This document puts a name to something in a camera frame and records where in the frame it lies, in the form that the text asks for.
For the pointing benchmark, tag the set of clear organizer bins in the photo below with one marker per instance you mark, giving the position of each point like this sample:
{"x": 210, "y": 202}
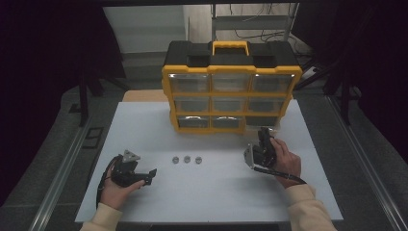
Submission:
{"x": 192, "y": 104}

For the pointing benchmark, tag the white power strip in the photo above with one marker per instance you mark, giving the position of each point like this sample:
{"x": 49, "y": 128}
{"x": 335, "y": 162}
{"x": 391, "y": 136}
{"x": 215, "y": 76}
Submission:
{"x": 308, "y": 73}

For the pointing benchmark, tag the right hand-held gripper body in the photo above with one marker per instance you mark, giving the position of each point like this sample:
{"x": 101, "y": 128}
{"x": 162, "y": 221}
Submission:
{"x": 263, "y": 155}

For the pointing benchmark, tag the aluminium rail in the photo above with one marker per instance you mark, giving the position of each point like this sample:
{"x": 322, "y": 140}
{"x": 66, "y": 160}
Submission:
{"x": 369, "y": 166}
{"x": 61, "y": 179}

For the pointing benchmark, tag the clear plastic drawer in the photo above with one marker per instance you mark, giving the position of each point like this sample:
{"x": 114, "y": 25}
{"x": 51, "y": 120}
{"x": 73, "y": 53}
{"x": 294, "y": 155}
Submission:
{"x": 253, "y": 121}

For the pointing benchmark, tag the black metal stand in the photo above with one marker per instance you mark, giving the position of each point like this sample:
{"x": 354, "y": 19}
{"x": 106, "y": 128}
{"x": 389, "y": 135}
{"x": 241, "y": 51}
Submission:
{"x": 344, "y": 96}
{"x": 84, "y": 99}

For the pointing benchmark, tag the person's left hand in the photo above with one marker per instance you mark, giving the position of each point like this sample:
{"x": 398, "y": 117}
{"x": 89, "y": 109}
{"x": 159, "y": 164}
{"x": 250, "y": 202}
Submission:
{"x": 115, "y": 195}

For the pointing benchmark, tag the grey metal shelf rack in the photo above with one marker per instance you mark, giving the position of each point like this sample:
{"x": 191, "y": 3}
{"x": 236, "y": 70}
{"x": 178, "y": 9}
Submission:
{"x": 250, "y": 22}

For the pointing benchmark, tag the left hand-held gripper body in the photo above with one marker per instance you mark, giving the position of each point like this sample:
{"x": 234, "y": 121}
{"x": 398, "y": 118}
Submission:
{"x": 123, "y": 173}

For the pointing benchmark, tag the person's right hand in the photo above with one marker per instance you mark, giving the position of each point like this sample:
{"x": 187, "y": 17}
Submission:
{"x": 288, "y": 163}

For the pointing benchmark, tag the dark curtain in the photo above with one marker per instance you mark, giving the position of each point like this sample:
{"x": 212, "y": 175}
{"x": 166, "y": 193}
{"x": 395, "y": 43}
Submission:
{"x": 48, "y": 64}
{"x": 369, "y": 48}

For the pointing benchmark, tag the yellow black organizer case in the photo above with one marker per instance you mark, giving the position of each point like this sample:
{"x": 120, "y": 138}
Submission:
{"x": 231, "y": 57}

